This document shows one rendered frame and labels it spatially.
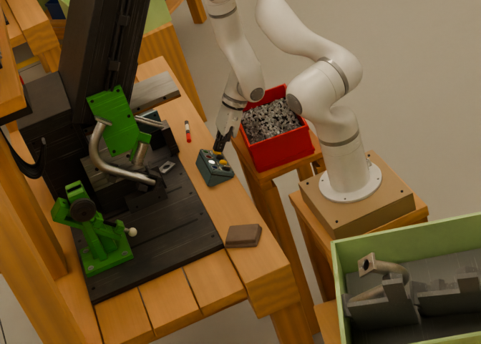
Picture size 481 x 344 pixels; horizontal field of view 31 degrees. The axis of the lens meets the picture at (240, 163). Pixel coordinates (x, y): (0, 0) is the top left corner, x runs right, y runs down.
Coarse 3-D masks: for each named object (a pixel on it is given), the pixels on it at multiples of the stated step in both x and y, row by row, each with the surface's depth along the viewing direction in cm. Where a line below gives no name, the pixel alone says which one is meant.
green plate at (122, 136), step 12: (96, 96) 274; (108, 96) 275; (120, 96) 276; (96, 108) 275; (108, 108) 276; (120, 108) 277; (96, 120) 276; (120, 120) 278; (132, 120) 279; (108, 132) 278; (120, 132) 279; (132, 132) 280; (108, 144) 279; (120, 144) 280; (132, 144) 281
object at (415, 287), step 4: (412, 280) 217; (412, 284) 217; (416, 284) 217; (420, 284) 218; (424, 284) 219; (412, 288) 216; (416, 288) 217; (420, 288) 218; (424, 288) 219; (412, 292) 216; (416, 292) 216; (420, 292) 217; (412, 296) 216; (416, 296) 216; (412, 300) 216; (416, 300) 215; (416, 304) 215
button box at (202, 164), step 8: (200, 152) 291; (208, 152) 291; (200, 160) 290; (208, 160) 285; (216, 160) 288; (200, 168) 289; (208, 168) 284; (208, 176) 282; (216, 176) 281; (224, 176) 282; (232, 176) 283; (208, 184) 282; (216, 184) 283
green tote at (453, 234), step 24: (456, 216) 232; (480, 216) 231; (336, 240) 238; (360, 240) 236; (384, 240) 236; (408, 240) 236; (432, 240) 236; (456, 240) 236; (480, 240) 236; (336, 264) 230; (336, 288) 223; (456, 336) 201; (480, 336) 200
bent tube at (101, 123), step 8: (104, 120) 273; (96, 128) 274; (104, 128) 274; (96, 136) 274; (96, 144) 275; (96, 152) 276; (96, 160) 276; (104, 168) 277; (112, 168) 278; (120, 168) 280; (120, 176) 280; (128, 176) 280; (136, 176) 281; (144, 176) 282; (152, 184) 283
